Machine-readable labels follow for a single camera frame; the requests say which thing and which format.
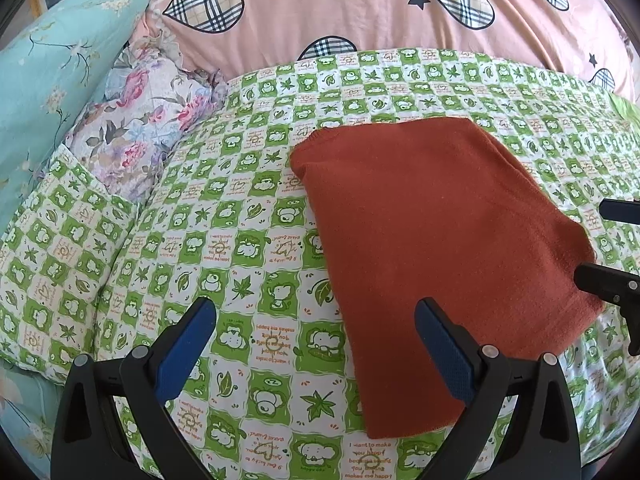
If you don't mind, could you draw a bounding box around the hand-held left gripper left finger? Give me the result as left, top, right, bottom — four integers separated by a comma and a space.
50, 296, 218, 480

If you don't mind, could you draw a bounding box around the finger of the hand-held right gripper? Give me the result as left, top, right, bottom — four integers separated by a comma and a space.
574, 261, 640, 307
600, 198, 640, 224

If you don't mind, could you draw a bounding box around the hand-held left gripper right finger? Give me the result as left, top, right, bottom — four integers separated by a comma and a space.
415, 297, 583, 480

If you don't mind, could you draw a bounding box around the orange knit sweater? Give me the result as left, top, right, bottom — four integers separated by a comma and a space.
290, 117, 608, 438

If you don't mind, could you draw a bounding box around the green checkered printed pillow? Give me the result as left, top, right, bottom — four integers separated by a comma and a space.
0, 147, 146, 386

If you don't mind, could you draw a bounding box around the green checkered printed blanket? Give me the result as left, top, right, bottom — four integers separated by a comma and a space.
95, 47, 640, 480

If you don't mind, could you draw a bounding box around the teal floral bed sheet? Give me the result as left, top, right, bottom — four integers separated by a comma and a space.
0, 360, 68, 463

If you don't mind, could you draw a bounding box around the pink floral pillow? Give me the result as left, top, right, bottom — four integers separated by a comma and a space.
65, 42, 228, 203

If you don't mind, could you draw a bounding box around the teal floral pillow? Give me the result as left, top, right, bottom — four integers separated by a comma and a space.
0, 0, 168, 231

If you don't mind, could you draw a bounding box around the pink quilt with plaid hearts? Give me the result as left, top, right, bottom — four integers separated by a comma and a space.
145, 0, 636, 103

